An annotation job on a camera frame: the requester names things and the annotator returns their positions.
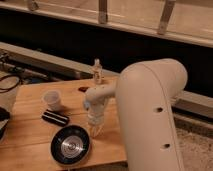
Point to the brown oblong object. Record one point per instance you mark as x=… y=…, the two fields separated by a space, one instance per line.
x=83 y=89

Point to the black rectangular case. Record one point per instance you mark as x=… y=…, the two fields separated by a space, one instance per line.
x=55 y=118

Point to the black ceramic bowl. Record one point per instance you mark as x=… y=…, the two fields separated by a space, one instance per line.
x=70 y=145

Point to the metal frame rail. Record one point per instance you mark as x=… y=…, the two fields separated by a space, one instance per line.
x=189 y=21

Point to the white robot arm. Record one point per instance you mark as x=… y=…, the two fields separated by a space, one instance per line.
x=143 y=93

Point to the white plastic cup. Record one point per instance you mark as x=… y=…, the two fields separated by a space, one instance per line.
x=52 y=99

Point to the small clear bottle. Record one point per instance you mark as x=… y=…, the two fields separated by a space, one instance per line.
x=97 y=71

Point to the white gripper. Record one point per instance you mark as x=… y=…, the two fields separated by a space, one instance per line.
x=95 y=118

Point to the dark object at left edge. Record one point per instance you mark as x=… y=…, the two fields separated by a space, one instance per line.
x=4 y=118

